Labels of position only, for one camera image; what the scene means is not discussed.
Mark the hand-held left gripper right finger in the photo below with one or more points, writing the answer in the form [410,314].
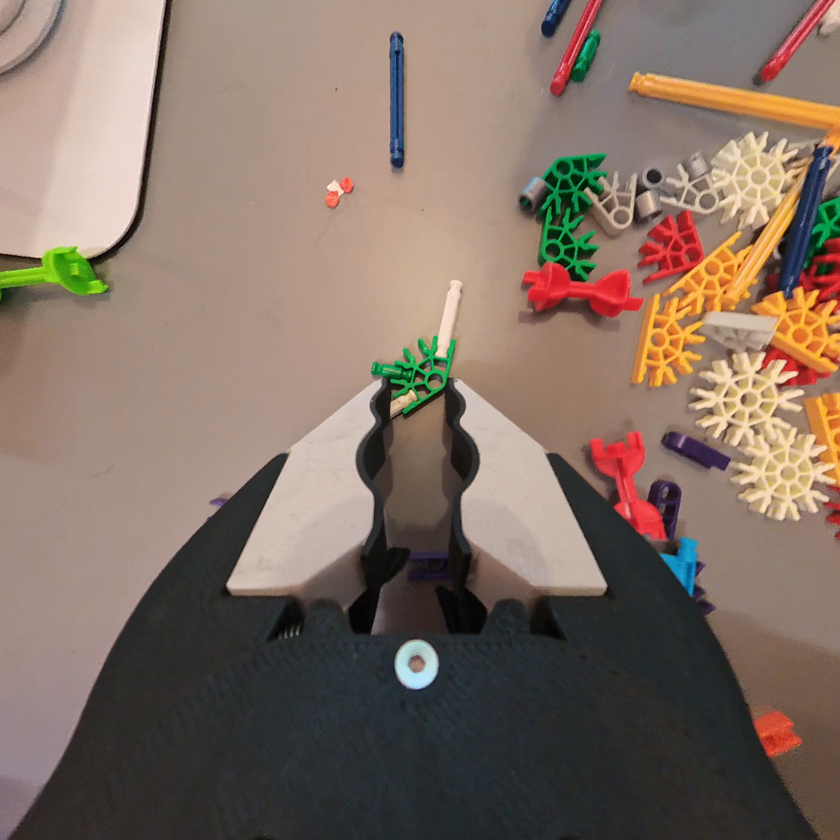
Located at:
[531,525]

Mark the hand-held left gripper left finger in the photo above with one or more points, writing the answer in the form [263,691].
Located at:
[302,518]

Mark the green short toy rod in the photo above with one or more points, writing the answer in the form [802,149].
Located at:
[585,56]
[387,371]

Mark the green toy connector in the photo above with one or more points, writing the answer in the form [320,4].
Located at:
[571,177]
[426,380]
[564,246]

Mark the orange toy brick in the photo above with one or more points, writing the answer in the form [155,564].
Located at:
[778,733]

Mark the purple toy clip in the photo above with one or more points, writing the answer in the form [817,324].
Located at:
[703,590]
[426,564]
[664,508]
[695,451]
[218,504]

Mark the red toy spool piece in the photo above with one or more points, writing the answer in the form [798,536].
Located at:
[577,292]
[623,485]

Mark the cyan toy panel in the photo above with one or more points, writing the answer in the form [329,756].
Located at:
[682,564]

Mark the pile of colourful toy connectors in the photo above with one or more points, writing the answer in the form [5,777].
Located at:
[748,400]

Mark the red and white small bit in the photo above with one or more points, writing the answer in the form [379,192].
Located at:
[339,192]

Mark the grey toy spacer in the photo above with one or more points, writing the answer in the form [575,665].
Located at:
[533,193]

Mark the lime green toy spool piece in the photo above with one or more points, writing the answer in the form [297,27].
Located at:
[65,272]

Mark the blue toy rod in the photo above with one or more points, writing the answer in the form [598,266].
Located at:
[396,98]
[556,16]

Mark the white stand base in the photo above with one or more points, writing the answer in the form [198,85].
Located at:
[72,131]

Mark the heap of mixed toy rods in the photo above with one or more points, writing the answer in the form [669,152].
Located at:
[722,98]

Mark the red long toy rod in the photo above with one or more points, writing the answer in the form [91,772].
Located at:
[574,49]

